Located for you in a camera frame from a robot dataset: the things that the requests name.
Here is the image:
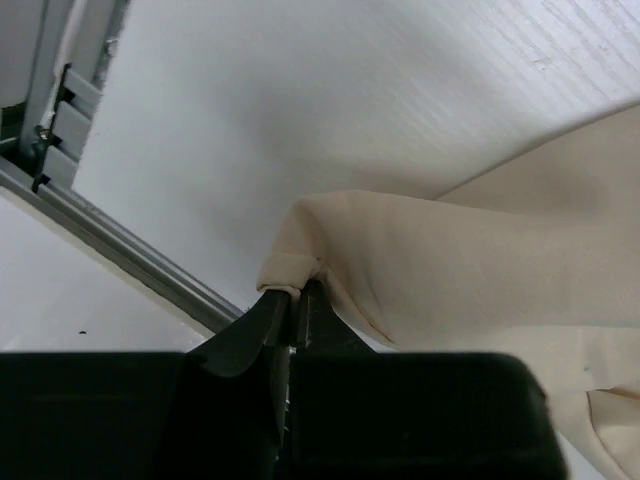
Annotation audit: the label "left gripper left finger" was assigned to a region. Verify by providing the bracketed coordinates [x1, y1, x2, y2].
[182, 291, 290, 479]

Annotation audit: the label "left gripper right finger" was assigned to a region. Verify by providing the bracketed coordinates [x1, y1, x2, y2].
[288, 281, 375, 479]

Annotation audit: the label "beige trousers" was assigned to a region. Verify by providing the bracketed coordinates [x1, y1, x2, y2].
[257, 107, 639, 479]

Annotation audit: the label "aluminium frame rail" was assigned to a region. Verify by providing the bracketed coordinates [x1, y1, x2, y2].
[1, 1, 242, 333]

